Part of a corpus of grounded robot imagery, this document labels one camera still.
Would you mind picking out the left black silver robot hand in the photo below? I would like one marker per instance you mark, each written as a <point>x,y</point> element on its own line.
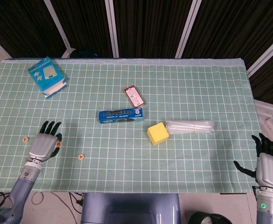
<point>44,147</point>

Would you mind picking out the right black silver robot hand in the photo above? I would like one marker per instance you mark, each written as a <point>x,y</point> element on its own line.
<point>270,170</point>

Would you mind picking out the wooden chess piece red character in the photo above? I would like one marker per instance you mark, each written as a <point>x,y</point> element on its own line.
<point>81,157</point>
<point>25,139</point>
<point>59,144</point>

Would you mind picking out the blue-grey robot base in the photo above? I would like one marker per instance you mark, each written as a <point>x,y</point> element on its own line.
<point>129,207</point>

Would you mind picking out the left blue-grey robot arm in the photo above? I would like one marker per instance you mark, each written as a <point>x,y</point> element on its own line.
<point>22,186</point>

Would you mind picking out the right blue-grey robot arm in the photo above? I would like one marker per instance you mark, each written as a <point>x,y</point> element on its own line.
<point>268,210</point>

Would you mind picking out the tan rubber band loop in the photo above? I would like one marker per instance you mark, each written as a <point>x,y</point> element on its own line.
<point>32,198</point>

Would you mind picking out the white metal rack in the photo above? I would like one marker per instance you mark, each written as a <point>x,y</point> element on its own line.
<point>267,109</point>

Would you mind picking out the blue kitchen scale box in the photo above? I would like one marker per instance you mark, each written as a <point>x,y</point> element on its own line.
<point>45,72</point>

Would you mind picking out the blue Oreo cookie box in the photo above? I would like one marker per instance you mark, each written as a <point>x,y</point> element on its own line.
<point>120,115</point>

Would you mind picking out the green checked tablecloth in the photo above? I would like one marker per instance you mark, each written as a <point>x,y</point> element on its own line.
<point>127,163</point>

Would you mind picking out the black waste bin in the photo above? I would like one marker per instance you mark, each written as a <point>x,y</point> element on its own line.
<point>197,218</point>

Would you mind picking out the clear pack of straws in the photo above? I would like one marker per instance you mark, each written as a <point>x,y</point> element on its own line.
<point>190,127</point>

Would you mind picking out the black chair back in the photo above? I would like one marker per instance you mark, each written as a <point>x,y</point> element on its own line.
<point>84,53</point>

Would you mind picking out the red playing card box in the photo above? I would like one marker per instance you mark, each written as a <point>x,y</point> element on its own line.
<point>134,96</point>

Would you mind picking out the yellow foam cube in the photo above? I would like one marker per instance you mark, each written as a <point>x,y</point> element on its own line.
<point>157,134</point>

